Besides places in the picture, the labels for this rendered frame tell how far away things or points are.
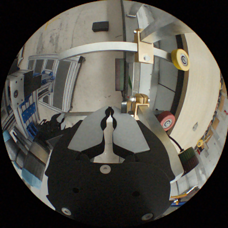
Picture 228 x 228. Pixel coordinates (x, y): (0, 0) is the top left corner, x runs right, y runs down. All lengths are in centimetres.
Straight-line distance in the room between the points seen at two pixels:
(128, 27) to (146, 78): 34
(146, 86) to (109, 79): 68
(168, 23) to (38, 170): 40
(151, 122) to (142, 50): 20
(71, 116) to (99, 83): 86
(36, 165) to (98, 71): 110
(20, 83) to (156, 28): 48
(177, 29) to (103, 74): 105
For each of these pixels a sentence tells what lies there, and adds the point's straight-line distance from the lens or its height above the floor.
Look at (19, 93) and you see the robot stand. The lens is 44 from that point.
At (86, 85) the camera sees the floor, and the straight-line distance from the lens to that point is 118.
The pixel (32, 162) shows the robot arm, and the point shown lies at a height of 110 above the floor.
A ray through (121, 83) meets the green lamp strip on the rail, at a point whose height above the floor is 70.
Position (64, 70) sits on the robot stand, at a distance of 106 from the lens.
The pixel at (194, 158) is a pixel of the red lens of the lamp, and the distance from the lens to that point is 18.
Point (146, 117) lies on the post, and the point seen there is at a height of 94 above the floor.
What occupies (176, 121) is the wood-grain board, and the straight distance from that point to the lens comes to 38.
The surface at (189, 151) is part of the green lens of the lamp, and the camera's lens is 18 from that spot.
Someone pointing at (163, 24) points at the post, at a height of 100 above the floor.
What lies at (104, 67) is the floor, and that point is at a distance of 111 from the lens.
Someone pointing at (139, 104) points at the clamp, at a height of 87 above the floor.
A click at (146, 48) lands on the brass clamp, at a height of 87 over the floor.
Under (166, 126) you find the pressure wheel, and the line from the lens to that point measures 35.
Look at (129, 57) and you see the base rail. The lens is 41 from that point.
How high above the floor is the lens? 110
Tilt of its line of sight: 58 degrees down
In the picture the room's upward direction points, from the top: 177 degrees clockwise
